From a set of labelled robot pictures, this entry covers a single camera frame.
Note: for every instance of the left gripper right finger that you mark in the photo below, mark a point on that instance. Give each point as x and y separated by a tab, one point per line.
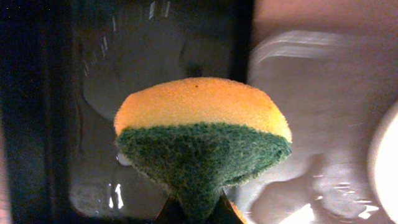
224	212

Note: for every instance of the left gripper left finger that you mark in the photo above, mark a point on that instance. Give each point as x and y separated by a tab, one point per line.
171	213

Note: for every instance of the green and yellow sponge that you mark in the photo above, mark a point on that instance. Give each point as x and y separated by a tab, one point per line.
197	136

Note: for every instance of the cream white plate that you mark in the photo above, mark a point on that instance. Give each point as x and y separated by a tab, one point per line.
382	163

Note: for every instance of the brown plastic serving tray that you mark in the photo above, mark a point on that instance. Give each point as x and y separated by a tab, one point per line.
335	91

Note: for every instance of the black rectangular tray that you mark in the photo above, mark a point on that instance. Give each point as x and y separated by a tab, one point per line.
66	68

